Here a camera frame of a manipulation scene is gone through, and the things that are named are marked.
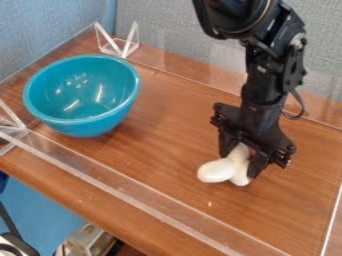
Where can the clear acrylic back barrier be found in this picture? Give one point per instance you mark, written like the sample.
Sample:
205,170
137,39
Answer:
321,109

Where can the clear acrylic corner bracket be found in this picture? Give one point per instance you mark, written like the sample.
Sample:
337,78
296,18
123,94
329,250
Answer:
117,46

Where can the toy mushroom brown cap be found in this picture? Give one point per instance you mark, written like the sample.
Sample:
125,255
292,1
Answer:
229,168

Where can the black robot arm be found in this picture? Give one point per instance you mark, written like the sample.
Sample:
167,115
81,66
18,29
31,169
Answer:
270,31

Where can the clear acrylic barrier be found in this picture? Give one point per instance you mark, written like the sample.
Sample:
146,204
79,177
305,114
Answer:
154,222
321,109

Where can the clear acrylic front barrier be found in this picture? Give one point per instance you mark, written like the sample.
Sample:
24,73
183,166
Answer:
154,222

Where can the grey metal bracket below table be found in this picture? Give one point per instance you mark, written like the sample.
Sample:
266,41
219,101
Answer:
87,241

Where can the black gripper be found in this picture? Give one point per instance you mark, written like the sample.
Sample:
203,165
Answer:
253,124

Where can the blue bowl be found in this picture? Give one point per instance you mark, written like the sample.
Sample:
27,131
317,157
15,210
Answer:
83,94

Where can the black chair part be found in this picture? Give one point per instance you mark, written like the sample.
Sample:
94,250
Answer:
12,244

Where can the clear acrylic left bracket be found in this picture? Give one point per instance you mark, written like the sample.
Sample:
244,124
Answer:
12,129

